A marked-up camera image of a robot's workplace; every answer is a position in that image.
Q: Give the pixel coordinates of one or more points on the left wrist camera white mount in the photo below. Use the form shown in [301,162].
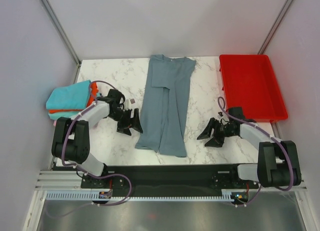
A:
[130,104]

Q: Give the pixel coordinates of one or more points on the left aluminium corner post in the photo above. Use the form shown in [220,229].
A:
[60,30]

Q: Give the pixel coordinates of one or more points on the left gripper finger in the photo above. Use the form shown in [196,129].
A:
[135,121]
[124,130]

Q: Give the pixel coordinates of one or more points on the right aluminium corner post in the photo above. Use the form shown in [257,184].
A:
[275,26]

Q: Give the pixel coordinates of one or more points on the aluminium rail frame front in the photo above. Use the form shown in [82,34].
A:
[271,210]

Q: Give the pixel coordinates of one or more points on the red plastic bin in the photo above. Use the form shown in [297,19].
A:
[249,82]

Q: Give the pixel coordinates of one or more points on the right white cable duct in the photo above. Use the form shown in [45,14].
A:
[234,194]

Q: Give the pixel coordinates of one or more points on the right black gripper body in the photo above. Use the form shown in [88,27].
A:
[225,130]

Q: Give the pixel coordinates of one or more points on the left white cable duct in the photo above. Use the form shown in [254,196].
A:
[76,195]

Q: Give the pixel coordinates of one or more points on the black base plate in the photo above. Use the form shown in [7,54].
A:
[170,181]

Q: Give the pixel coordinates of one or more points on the grey-blue t shirt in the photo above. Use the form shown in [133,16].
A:
[165,105]

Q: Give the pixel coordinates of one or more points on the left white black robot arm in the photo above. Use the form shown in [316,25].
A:
[71,140]

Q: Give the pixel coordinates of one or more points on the orange folded t shirt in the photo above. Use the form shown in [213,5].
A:
[93,90]

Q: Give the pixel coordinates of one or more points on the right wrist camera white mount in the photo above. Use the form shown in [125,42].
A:
[221,114]

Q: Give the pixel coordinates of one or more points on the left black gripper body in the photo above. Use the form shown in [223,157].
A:
[125,120]

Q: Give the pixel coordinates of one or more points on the aluminium corner post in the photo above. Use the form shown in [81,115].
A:
[60,30]
[275,26]

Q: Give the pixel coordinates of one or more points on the white cable duct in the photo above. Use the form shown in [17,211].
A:
[234,194]
[76,195]

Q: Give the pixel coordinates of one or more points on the teal folded t shirt top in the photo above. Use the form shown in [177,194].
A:
[72,97]

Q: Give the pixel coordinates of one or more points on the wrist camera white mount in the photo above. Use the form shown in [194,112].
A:
[221,114]
[130,104]

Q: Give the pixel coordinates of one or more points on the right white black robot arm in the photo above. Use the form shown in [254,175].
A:
[277,163]

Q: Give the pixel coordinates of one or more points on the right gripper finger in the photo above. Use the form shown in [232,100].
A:
[207,132]
[215,142]

